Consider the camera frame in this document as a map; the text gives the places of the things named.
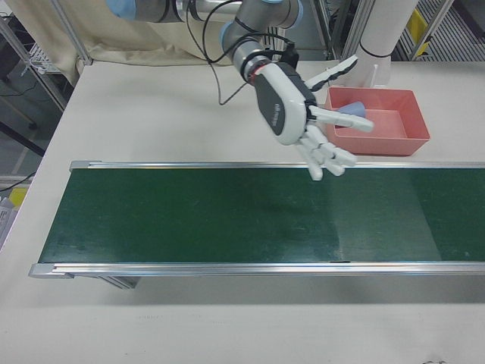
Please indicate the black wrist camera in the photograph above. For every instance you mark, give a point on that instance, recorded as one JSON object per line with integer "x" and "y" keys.
{"x": 291, "y": 55}

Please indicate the green conveyor belt aluminium rails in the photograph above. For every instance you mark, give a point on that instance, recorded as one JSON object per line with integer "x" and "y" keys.
{"x": 208, "y": 216}

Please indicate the beige fabric curtain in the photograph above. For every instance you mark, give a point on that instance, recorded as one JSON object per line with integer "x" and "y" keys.
{"x": 132, "y": 38}

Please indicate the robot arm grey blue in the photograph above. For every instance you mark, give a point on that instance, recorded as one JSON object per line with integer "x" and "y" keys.
{"x": 257, "y": 15}

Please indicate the pink plastic box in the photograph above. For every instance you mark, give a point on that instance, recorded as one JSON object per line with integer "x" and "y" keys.
{"x": 379, "y": 142}

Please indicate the blue cup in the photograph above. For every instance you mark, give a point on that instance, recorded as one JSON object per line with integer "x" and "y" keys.
{"x": 354, "y": 110}

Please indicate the white cylindrical column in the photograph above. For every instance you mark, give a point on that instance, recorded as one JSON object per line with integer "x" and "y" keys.
{"x": 382, "y": 30}

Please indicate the aluminium frame post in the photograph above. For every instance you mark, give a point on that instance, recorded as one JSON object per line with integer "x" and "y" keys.
{"x": 77, "y": 38}

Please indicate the robot hand white grey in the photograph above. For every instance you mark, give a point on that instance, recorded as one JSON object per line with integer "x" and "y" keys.
{"x": 280, "y": 106}

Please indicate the yellow black striped guard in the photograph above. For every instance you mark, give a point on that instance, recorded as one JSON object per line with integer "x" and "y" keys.
{"x": 417, "y": 22}

